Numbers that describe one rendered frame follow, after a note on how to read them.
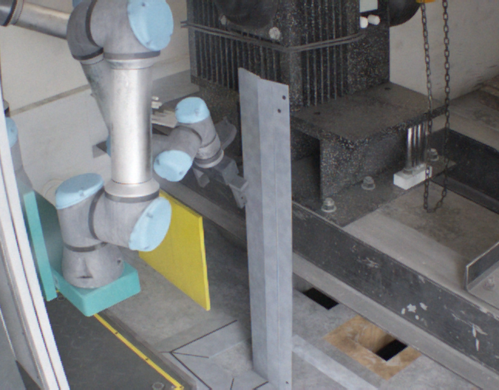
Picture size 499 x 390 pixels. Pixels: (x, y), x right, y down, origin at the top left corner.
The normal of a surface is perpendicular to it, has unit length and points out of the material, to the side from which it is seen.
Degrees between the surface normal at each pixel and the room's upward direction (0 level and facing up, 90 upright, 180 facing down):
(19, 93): 90
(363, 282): 90
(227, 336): 7
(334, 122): 0
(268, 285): 90
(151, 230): 97
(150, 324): 0
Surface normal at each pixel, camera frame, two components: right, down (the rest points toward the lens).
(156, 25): 0.90, 0.04
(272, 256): -0.65, 0.40
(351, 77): 0.62, 0.36
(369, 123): -0.05, -0.87
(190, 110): -0.22, -0.60
